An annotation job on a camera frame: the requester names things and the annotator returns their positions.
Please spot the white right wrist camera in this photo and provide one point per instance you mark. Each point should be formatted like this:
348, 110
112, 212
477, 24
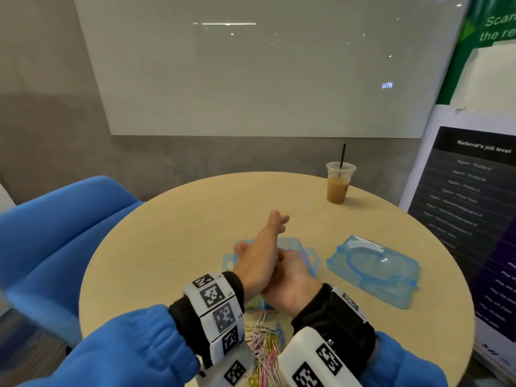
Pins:
318, 362

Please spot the standing poster banner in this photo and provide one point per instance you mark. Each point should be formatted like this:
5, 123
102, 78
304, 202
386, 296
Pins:
472, 229

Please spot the wrist marker band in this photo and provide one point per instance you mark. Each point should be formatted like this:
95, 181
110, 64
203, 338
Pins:
351, 302
214, 310

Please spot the black drinking straw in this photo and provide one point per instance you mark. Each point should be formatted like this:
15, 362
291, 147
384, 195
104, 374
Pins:
343, 155

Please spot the blue upholstered chair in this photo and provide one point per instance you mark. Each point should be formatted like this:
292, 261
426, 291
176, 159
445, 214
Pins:
48, 246

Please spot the round wooden table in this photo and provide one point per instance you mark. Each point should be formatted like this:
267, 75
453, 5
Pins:
169, 229

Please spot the pile of coloured paper clips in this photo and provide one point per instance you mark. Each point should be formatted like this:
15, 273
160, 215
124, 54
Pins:
266, 350

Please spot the blue transparent box lid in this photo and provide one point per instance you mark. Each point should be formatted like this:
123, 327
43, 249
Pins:
375, 270

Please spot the person's left hand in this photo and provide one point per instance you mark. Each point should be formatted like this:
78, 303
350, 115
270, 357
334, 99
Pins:
258, 258

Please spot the iced coffee plastic cup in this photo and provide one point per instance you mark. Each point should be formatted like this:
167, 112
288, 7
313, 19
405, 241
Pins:
339, 187

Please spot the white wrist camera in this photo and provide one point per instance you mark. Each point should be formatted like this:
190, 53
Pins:
318, 362
230, 368

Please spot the person's left forearm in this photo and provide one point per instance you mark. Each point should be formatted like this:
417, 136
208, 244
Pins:
121, 350

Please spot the left wrist marker band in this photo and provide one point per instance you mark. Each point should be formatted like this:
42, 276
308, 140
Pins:
214, 310

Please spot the person's right hand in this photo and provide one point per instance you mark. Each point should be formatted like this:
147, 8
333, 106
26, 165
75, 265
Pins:
290, 286

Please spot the right wrist marker band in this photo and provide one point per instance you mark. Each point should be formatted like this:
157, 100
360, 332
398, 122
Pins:
351, 302

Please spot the blue compartment organizer box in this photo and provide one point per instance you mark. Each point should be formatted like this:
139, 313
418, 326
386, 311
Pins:
300, 250

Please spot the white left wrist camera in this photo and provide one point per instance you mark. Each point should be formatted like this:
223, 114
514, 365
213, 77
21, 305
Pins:
230, 368

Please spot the white wall board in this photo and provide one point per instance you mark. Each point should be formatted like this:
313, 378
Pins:
266, 68

